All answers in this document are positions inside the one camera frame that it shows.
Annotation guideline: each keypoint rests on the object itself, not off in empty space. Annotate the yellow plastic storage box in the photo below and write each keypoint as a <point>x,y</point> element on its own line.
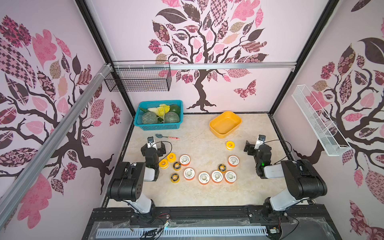
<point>225,124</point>

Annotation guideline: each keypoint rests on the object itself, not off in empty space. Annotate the black wire wall basket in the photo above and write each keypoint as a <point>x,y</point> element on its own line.
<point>140,76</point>

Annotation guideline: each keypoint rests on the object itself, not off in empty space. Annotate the green round melon left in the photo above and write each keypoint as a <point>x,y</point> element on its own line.
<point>149,118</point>

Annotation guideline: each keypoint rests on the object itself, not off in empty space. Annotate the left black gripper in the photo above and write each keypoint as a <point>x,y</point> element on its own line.
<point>161,150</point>

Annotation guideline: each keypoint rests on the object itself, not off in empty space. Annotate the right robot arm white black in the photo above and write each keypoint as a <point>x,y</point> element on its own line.
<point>302,180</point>

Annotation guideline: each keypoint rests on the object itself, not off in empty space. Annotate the black yellow tape roll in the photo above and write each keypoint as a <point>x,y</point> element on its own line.
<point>177,166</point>
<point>175,178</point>
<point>222,168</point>

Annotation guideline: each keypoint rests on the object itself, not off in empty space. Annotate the yellow tape roll upper left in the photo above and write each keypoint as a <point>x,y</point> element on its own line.
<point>171,158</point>

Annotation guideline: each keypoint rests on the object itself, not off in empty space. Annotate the yellow white cabbage toy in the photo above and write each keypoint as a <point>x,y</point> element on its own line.
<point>161,110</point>

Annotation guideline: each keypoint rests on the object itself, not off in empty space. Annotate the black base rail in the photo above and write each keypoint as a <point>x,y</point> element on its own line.
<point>249,212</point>

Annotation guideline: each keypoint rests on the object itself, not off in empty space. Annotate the yellow tape roll upper right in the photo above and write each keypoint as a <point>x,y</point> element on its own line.
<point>230,145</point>

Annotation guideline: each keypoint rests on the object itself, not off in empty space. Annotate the green round melon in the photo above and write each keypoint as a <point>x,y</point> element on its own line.
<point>149,118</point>
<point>171,117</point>

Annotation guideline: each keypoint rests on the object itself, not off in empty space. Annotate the green round melon right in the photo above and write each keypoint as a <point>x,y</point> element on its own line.
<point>171,117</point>

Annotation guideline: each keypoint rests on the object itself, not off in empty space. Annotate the yellow tape roll far left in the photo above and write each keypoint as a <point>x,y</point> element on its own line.
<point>163,164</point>

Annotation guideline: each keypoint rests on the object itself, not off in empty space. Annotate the white wire wall shelf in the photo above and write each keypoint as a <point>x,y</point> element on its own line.
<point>312,105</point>

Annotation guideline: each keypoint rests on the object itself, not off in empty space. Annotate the black yellow tape roll right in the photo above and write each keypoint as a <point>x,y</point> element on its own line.
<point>222,168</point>

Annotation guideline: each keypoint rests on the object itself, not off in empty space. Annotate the orange white tape roll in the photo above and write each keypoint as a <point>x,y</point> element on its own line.
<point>217,176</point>
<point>185,160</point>
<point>233,161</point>
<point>204,178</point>
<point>230,177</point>
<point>189,174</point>

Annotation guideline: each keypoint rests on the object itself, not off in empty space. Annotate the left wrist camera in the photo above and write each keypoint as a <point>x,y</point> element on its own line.
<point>151,141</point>

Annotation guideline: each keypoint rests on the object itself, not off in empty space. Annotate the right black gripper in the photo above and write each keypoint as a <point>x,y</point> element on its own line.
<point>253,148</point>

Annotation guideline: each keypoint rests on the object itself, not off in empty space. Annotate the teal plastic basket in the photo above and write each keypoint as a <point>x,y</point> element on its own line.
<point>143,108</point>

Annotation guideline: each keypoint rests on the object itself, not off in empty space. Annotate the dark green avocado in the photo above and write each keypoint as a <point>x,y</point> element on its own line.
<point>175,109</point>

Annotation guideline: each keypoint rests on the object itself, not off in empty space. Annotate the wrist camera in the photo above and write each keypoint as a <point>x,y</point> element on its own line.
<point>151,141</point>
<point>261,139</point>

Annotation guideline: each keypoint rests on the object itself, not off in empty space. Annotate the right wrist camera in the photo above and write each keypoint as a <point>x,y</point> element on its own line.
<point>261,139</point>

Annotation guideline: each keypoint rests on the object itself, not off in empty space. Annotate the black yellow tape roll middle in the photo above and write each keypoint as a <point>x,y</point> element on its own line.
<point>177,166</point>

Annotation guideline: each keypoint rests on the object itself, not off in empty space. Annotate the white cable duct strip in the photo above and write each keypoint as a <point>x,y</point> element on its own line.
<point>130,233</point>

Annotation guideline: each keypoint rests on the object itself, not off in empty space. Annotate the black yellow tape roll lower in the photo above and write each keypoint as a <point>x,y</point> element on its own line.
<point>175,178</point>

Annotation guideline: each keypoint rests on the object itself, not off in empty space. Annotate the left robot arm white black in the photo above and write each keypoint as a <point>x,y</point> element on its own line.
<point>128,179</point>

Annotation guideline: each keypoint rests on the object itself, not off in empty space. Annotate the spoon with pink handle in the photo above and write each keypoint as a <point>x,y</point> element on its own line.
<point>168,137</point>

